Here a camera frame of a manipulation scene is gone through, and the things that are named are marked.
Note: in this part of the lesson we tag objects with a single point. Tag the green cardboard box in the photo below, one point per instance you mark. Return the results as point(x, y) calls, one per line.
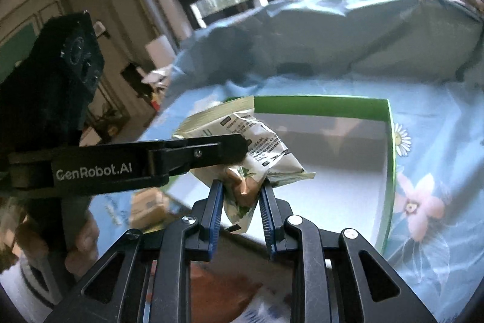
point(347, 143)

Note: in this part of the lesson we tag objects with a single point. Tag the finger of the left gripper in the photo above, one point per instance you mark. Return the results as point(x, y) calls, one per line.
point(113, 168)

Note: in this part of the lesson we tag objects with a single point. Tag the person's left hand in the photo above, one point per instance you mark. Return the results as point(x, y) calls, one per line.
point(79, 259)

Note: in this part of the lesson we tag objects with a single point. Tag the light blue floral bedsheet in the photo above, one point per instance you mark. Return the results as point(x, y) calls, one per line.
point(424, 57)

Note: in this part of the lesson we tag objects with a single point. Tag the white green snack packet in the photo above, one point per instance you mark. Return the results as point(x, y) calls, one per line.
point(268, 157)

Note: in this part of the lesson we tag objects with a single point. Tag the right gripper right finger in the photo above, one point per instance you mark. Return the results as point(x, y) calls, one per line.
point(336, 276)

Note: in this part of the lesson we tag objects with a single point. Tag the tan biscuit packet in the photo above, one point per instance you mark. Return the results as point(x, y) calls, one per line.
point(149, 208)

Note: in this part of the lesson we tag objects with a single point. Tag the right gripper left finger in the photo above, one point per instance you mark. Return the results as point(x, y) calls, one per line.
point(147, 268)

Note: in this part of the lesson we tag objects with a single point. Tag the white lamp shade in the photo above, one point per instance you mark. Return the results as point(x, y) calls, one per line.
point(160, 52)

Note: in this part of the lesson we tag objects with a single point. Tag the orange brown snack packet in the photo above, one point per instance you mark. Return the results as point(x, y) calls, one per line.
point(218, 297)

